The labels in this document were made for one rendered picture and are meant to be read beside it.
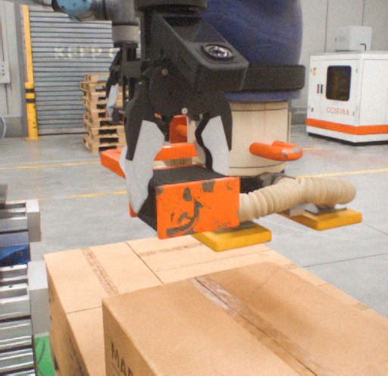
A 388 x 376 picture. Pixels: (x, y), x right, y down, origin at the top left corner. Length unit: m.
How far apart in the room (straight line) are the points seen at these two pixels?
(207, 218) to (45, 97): 10.09
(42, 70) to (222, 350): 9.89
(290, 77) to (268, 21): 0.09
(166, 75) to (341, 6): 12.78
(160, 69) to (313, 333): 0.54
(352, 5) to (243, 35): 12.68
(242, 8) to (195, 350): 0.53
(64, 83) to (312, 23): 6.28
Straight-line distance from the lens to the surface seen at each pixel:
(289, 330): 0.84
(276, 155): 0.73
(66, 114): 10.56
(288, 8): 0.80
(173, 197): 0.43
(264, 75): 0.75
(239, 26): 0.75
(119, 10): 1.35
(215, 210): 0.45
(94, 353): 1.53
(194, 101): 0.46
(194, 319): 0.85
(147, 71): 0.44
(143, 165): 0.45
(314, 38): 12.71
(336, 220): 0.81
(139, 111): 0.44
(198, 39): 0.41
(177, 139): 1.03
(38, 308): 0.92
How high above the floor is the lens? 1.37
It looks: 13 degrees down
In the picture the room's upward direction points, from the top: straight up
